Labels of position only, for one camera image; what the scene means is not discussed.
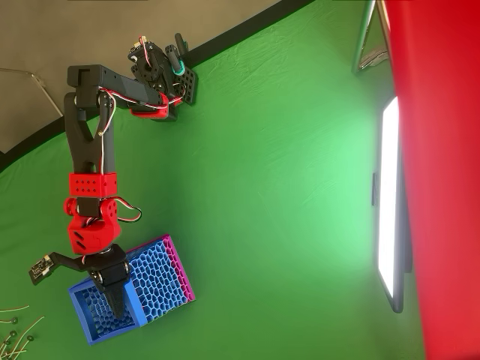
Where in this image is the pile of white sticks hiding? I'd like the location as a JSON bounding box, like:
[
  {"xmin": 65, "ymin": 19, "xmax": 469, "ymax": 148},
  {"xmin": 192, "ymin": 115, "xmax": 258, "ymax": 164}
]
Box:
[{"xmin": 0, "ymin": 334, "xmax": 35, "ymax": 357}]

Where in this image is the green cloth with black border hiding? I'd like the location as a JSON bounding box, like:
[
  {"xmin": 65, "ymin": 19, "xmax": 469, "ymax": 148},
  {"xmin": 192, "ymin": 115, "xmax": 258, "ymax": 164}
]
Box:
[{"xmin": 0, "ymin": 0, "xmax": 427, "ymax": 360}]

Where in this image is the red white servo cable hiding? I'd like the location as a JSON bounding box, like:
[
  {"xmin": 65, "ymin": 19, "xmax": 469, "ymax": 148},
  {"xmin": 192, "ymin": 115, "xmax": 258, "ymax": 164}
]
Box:
[{"xmin": 111, "ymin": 196, "xmax": 143, "ymax": 224}]

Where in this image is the blue and pink lattice box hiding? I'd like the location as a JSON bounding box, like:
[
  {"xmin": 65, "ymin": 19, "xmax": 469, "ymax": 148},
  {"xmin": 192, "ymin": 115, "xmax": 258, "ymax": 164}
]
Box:
[{"xmin": 67, "ymin": 233, "xmax": 197, "ymax": 347}]

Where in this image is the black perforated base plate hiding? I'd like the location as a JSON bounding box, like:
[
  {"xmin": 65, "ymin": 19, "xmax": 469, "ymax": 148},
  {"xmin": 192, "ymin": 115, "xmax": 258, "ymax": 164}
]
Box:
[{"xmin": 175, "ymin": 67, "xmax": 198, "ymax": 107}]

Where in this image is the bright rectangular light panel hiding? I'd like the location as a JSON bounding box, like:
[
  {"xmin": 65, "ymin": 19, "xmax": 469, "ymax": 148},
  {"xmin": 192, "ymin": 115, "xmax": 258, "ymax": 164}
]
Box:
[{"xmin": 370, "ymin": 95, "xmax": 413, "ymax": 314}]

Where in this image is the chrome metal stand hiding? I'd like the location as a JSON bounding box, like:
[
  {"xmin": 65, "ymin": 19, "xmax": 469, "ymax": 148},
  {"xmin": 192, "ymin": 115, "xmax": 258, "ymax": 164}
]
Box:
[{"xmin": 351, "ymin": 0, "xmax": 392, "ymax": 77}]

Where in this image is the small camera on black bracket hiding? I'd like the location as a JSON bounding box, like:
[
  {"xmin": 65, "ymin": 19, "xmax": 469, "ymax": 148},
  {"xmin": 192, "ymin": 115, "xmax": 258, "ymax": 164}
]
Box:
[{"xmin": 28, "ymin": 251, "xmax": 91, "ymax": 287}]

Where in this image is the black clamp with teal handle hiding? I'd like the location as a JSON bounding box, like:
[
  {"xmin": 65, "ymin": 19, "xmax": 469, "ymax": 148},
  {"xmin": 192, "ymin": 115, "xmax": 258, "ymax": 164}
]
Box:
[{"xmin": 164, "ymin": 32, "xmax": 188, "ymax": 77}]

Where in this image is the thin grey metal rod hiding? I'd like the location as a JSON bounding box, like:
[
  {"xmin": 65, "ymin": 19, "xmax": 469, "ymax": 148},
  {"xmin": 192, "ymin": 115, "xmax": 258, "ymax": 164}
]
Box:
[{"xmin": 0, "ymin": 67, "xmax": 65, "ymax": 119}]

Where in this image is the large red blurred object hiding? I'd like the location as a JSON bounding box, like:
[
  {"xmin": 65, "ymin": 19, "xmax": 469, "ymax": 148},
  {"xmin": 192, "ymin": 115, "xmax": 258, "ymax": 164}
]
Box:
[{"xmin": 381, "ymin": 0, "xmax": 480, "ymax": 360}]

